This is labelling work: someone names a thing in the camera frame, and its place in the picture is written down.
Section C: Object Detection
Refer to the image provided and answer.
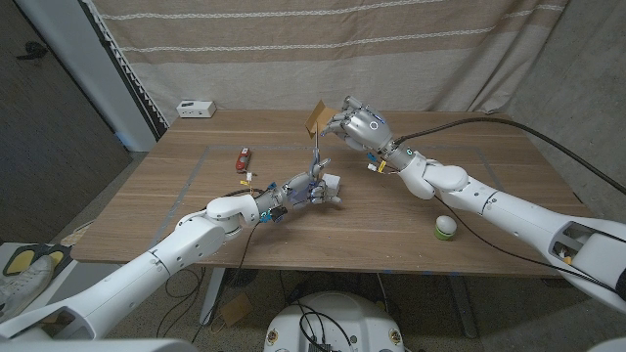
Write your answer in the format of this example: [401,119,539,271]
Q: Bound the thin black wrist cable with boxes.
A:
[156,220,261,342]
[434,195,626,297]

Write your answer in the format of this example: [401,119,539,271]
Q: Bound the white and green ball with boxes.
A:
[433,214,459,242]

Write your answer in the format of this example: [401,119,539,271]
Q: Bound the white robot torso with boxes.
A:
[263,290,406,352]

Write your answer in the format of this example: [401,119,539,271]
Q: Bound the small red pocket tool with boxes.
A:
[235,147,253,173]

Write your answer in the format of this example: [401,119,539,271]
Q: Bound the white cube block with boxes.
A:
[322,172,342,199]

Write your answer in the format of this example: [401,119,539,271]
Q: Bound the thin black left wrist cable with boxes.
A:
[156,220,261,342]

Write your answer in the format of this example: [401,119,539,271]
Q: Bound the black triangle-edged trim strip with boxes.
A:
[80,0,170,141]

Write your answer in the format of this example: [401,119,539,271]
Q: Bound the brown paper bag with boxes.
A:
[304,100,338,141]

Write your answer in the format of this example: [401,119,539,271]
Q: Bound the black torso cables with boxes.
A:
[291,302,353,352]

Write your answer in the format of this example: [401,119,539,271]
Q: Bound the white power strip box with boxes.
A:
[176,100,217,119]

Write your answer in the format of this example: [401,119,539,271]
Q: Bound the beige striped curtain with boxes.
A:
[90,0,571,126]

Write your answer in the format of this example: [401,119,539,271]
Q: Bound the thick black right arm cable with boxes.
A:
[393,115,626,197]

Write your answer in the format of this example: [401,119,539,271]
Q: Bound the black door handle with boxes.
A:
[16,41,49,62]

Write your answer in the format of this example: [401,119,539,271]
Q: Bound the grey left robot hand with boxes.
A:
[266,156,343,216]

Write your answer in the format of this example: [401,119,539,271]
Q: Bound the white sneaker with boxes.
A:
[0,253,54,324]

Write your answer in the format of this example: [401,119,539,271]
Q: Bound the white table leg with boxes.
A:
[199,267,227,327]
[448,274,478,339]

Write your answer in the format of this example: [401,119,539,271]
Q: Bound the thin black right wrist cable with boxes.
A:
[434,195,626,297]

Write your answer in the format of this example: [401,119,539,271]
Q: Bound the yellow black pad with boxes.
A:
[46,245,73,275]
[2,243,39,278]

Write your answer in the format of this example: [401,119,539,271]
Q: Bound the grey yellow-handled scissors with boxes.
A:
[310,121,332,185]

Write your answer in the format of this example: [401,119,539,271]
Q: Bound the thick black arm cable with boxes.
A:
[195,187,268,214]
[393,115,626,197]

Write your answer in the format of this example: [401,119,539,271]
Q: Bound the brown cardboard piece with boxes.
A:
[218,292,255,328]

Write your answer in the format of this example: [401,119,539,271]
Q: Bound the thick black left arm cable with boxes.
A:
[195,187,268,214]

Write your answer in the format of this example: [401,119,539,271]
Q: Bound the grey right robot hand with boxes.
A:
[320,95,415,171]

